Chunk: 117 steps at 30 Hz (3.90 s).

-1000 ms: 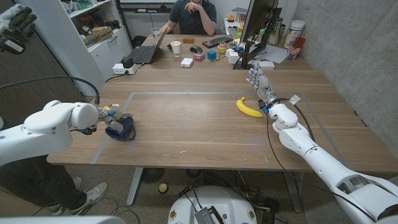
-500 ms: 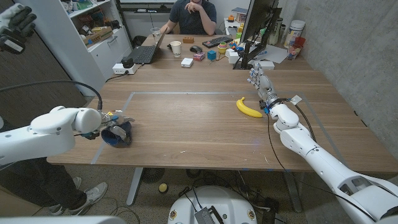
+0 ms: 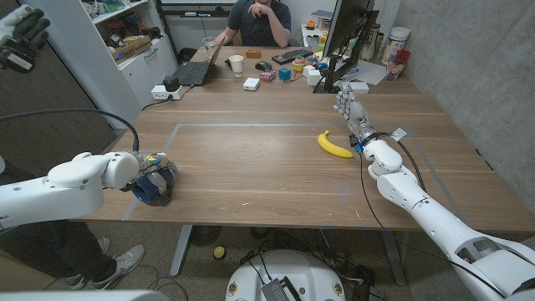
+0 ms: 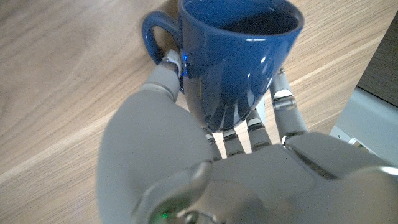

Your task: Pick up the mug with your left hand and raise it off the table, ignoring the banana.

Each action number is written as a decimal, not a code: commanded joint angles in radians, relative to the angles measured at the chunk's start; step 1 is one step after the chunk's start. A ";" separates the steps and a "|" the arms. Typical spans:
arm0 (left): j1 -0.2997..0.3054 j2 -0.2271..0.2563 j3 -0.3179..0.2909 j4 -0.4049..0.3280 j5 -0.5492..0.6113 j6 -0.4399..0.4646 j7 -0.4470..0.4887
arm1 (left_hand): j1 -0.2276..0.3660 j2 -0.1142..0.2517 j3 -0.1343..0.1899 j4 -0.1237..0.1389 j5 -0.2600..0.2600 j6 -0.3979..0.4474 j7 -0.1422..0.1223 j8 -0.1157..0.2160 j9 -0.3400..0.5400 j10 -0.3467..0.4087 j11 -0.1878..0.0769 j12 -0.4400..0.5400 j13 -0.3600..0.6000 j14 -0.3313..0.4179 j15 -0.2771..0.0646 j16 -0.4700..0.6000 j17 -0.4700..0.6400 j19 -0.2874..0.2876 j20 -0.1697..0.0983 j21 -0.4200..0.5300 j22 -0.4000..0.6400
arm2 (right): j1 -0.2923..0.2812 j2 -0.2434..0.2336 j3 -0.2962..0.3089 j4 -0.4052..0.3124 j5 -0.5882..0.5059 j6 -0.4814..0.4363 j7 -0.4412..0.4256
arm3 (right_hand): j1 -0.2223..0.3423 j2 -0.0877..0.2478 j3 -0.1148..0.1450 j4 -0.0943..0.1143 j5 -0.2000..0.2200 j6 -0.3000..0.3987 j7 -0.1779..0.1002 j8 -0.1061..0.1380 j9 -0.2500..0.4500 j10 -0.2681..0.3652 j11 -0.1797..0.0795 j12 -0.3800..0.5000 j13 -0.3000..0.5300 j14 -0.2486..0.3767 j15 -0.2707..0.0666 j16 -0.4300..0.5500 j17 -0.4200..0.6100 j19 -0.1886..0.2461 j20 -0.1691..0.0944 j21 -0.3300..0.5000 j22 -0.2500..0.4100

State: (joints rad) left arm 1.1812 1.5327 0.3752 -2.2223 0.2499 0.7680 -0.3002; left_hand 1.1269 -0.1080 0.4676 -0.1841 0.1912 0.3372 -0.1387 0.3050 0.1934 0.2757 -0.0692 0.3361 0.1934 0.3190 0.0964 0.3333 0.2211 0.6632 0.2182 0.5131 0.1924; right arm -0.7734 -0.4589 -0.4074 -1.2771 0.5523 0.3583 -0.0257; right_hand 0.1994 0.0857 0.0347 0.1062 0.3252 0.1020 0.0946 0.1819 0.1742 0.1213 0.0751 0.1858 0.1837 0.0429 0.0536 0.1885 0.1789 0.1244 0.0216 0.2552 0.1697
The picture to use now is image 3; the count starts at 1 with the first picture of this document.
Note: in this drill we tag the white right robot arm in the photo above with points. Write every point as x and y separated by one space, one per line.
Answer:
422 205

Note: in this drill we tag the cardboard box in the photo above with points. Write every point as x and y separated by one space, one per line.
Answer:
131 48

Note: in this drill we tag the grey table leg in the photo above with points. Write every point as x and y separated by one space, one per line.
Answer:
181 251
395 259

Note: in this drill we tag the white paper sheet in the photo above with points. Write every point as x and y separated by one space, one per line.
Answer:
370 71

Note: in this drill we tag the brown office chair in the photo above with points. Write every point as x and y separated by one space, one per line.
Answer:
237 38

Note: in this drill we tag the standing person in black trousers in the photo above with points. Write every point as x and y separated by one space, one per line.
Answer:
50 246

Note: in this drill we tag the yellow banana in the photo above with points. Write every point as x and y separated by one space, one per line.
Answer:
332 147

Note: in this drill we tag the dark blue mug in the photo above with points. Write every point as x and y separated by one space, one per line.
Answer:
146 196

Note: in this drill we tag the small flat white box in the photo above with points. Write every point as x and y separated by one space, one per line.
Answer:
251 84

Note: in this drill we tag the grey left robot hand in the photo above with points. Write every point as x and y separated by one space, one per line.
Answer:
156 177

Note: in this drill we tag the black keyboard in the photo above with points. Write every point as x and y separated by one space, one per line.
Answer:
291 55

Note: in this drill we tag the blue cube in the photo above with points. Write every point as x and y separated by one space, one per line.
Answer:
285 74

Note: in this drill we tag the black and white teleoperation glove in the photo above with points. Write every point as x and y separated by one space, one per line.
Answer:
21 39

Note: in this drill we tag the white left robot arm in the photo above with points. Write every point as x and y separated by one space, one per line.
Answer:
67 188

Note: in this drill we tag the white robot torso base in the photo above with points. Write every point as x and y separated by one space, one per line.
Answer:
288 267

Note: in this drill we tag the red plastic cup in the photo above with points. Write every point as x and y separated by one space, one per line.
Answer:
397 64

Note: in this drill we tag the white tag on right wrist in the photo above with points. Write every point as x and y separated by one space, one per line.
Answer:
398 134

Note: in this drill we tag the white paper cup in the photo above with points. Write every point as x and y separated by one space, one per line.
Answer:
237 64

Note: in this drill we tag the white sneaker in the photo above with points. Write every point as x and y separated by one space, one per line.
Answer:
79 282
123 265

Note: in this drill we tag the black power adapter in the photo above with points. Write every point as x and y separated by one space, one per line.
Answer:
171 83

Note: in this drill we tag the black device on torso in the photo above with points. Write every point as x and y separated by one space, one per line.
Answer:
278 290

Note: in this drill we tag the white cylindrical canister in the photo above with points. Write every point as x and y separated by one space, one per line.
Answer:
395 44

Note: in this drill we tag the black laptop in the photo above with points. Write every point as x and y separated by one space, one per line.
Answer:
192 73

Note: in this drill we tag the yellow ball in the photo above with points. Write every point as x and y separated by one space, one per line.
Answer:
219 252

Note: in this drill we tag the clear drinking glass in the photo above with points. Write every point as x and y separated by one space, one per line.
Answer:
210 45

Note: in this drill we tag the brown toy brick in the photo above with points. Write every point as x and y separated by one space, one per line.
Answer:
253 53

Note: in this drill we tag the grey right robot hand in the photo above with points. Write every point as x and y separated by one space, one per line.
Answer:
358 117

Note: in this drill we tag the round black floor fan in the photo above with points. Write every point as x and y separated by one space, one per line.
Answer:
205 235

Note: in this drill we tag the dark tall bottle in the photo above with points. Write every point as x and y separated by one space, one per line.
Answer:
370 42

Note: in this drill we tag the white power strip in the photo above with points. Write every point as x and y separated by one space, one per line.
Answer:
161 93

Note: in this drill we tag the white cube boxes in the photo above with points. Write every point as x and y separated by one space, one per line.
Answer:
313 76

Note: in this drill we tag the black computer mouse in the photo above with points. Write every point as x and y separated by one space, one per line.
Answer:
263 65

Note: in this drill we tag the seated person in dark shirt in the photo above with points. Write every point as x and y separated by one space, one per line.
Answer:
259 25

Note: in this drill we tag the white shelf cabinet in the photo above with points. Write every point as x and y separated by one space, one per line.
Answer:
92 71

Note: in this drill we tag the black computer monitor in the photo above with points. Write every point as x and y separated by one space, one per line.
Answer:
334 77
347 23

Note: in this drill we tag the long white box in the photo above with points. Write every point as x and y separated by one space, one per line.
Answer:
361 87

